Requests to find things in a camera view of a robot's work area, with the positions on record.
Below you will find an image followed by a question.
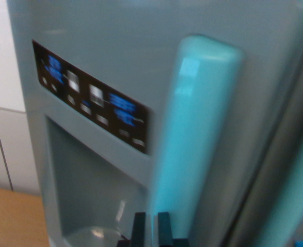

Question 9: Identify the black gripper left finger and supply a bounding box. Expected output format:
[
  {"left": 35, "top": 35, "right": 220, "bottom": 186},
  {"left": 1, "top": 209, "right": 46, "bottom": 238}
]
[{"left": 130, "top": 211, "right": 152, "bottom": 247}]

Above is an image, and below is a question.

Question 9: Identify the teal straight door handle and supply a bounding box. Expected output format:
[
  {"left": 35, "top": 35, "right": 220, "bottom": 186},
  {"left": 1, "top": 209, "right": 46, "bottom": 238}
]
[{"left": 263, "top": 113, "right": 303, "bottom": 247}]

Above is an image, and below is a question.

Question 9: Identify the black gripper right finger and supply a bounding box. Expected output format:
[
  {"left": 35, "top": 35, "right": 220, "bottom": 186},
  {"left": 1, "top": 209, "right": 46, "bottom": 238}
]
[{"left": 153, "top": 211, "right": 174, "bottom": 247}]

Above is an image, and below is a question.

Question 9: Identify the grey toy refrigerator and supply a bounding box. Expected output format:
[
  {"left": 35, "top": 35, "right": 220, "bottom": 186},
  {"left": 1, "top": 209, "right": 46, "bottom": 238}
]
[{"left": 6, "top": 0, "right": 303, "bottom": 247}]

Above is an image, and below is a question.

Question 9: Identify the black temperature display panel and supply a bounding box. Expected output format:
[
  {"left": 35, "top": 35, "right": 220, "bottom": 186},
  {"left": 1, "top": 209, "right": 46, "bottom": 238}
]
[{"left": 31, "top": 39, "right": 155, "bottom": 155}]

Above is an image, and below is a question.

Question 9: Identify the teal curved door handle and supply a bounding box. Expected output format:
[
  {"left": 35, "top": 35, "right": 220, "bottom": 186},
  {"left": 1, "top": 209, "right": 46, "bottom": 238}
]
[{"left": 148, "top": 34, "right": 245, "bottom": 247}]

